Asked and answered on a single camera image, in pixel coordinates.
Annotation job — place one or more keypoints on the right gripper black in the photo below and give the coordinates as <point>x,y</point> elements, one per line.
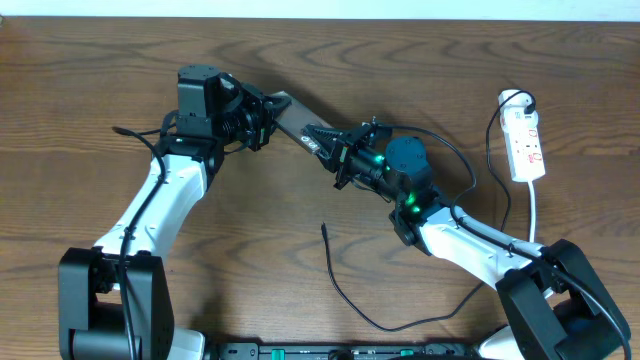
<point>330,160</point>

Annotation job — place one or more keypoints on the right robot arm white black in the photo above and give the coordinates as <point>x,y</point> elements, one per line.
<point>556,305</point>

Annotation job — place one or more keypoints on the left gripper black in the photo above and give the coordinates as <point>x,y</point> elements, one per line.
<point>265,108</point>

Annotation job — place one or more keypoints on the white power strip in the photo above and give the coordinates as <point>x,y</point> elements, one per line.
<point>519,123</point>

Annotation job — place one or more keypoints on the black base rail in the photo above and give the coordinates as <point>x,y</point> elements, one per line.
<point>255,351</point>

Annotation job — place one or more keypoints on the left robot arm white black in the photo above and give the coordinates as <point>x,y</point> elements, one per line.
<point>114,301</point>

